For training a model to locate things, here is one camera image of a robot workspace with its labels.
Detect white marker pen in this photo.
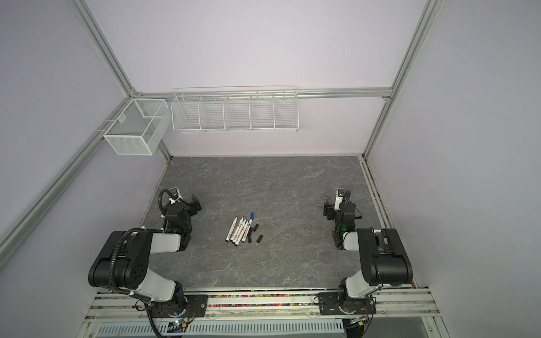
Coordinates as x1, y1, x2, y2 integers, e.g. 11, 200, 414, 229
230, 218, 244, 244
235, 220, 250, 246
225, 217, 238, 242
233, 218, 247, 246

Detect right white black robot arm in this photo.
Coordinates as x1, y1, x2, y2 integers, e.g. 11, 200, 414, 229
323, 201, 414, 307

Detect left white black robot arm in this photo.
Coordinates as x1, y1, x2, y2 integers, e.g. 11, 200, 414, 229
88, 189, 202, 308

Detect blue capped whiteboard marker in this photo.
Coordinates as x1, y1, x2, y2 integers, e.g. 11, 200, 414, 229
242, 213, 254, 243

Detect white mesh square basket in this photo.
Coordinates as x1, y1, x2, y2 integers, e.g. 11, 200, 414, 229
104, 99, 172, 156

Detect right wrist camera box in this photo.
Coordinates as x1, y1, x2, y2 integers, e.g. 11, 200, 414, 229
334, 189, 346, 211

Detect black corrugated left cable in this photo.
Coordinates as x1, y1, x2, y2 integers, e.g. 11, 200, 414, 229
107, 227, 147, 292

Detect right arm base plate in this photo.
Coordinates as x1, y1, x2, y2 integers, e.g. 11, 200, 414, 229
315, 292, 376, 315

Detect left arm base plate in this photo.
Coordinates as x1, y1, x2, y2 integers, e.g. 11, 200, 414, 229
149, 294, 209, 318

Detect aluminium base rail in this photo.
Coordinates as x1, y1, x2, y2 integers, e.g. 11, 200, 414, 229
83, 288, 442, 323

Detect white wire long basket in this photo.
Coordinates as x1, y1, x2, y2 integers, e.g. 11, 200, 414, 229
170, 95, 300, 132

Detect white vented cable duct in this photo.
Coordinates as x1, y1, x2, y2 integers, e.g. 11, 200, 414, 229
95, 319, 345, 337

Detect aluminium frame profile back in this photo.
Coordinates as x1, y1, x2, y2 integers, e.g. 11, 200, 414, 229
136, 86, 393, 99

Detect aluminium frame profile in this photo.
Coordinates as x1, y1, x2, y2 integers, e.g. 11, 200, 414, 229
136, 86, 393, 99
362, 0, 443, 161
1, 1, 165, 265

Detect aluminium frame profile left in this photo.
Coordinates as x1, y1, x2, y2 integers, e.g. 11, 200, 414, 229
1, 1, 165, 265

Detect aluminium frame profile right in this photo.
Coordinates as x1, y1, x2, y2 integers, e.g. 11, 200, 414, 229
362, 0, 443, 161

